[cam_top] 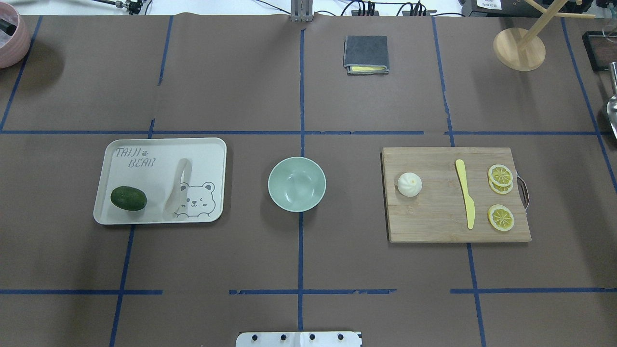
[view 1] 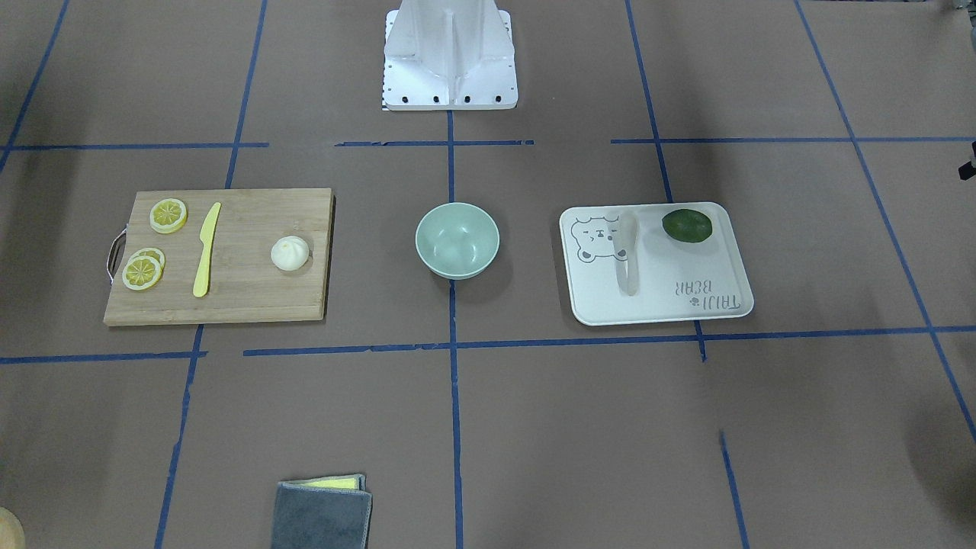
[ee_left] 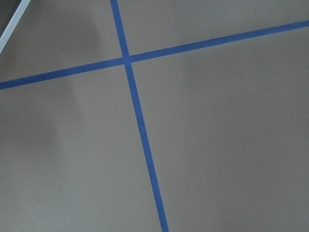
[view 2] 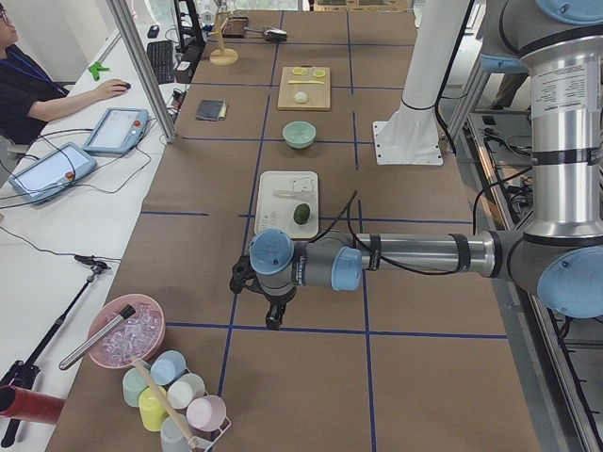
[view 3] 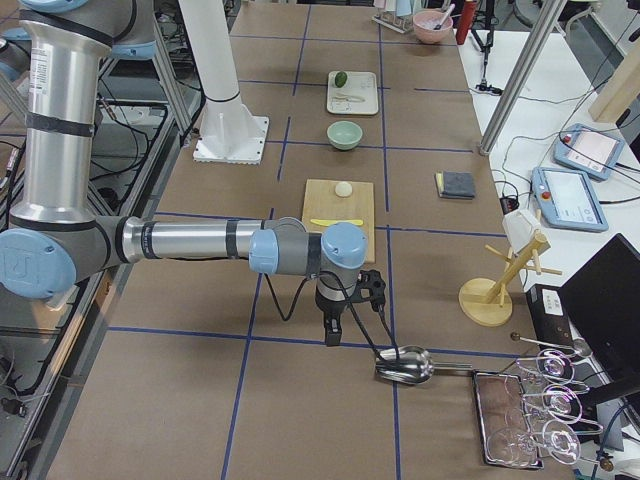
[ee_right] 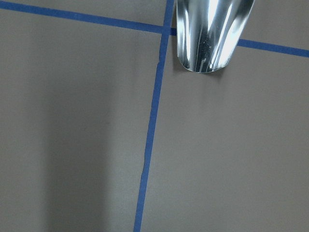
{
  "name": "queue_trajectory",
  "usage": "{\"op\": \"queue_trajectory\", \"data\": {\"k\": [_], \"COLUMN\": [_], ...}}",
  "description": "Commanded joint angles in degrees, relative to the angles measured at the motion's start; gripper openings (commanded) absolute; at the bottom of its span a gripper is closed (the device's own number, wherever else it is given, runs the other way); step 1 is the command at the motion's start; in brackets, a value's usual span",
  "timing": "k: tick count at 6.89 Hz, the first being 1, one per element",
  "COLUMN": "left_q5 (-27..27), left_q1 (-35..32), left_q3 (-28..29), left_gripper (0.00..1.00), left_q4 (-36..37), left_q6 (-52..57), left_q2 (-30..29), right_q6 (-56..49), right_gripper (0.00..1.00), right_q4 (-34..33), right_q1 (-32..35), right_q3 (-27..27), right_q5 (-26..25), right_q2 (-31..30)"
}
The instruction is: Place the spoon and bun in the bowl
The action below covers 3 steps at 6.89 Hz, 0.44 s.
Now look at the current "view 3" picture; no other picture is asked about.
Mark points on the grey folded cloth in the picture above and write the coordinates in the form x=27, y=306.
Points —
x=457, y=185

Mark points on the light green bowl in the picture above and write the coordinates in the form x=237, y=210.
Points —
x=344, y=135

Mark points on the clear wine glass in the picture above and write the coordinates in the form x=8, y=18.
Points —
x=550, y=366
x=516, y=448
x=556, y=402

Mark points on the white bear serving tray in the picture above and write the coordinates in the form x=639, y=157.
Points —
x=362, y=83

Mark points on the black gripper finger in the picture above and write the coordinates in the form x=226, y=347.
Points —
x=333, y=332

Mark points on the blue teach pendant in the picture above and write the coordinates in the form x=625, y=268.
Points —
x=584, y=148
x=567, y=199

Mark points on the wire cup rack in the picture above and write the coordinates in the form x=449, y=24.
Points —
x=394, y=14

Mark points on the bamboo cutting board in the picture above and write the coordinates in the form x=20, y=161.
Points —
x=322, y=203

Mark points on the green avocado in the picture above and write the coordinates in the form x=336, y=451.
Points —
x=340, y=79

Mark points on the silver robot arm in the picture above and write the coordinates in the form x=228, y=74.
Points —
x=54, y=240
x=15, y=52

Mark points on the yellow sponge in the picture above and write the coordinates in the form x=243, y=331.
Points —
x=439, y=182

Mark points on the red cylinder bottle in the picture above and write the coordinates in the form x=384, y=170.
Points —
x=465, y=21

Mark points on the white steamed bun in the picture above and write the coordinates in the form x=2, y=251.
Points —
x=343, y=189

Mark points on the aluminium frame post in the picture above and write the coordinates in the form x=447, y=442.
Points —
x=535, y=42

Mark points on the pink ice bowl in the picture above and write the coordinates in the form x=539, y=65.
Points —
x=429, y=28

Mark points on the wooden cup tree stand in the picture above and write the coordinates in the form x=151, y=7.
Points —
x=487, y=302

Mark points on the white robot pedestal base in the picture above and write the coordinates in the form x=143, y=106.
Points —
x=228, y=131

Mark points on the white ceramic spoon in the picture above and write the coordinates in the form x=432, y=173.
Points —
x=348, y=98

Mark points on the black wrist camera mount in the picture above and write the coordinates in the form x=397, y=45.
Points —
x=371, y=288

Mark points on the white paper cup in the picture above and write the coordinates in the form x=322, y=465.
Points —
x=520, y=226

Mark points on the dark metal tray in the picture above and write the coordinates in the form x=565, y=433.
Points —
x=499, y=405

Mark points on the metal scoop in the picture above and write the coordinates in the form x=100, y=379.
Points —
x=413, y=365

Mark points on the black laptop monitor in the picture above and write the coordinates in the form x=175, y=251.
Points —
x=602, y=301

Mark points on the yellow plastic knife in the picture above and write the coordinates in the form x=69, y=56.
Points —
x=330, y=222

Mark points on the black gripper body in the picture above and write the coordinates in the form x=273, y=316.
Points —
x=330, y=310

